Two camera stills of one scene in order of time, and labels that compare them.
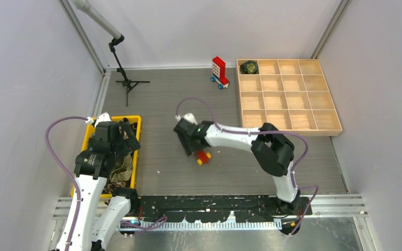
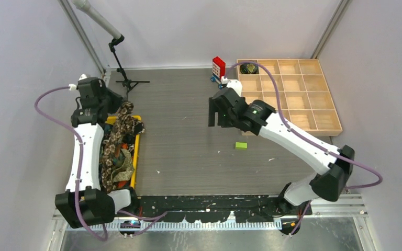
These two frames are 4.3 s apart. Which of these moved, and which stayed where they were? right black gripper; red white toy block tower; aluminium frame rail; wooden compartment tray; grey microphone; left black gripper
Moved: left black gripper; right black gripper
Stayed: wooden compartment tray; grey microphone; aluminium frame rail; red white toy block tower
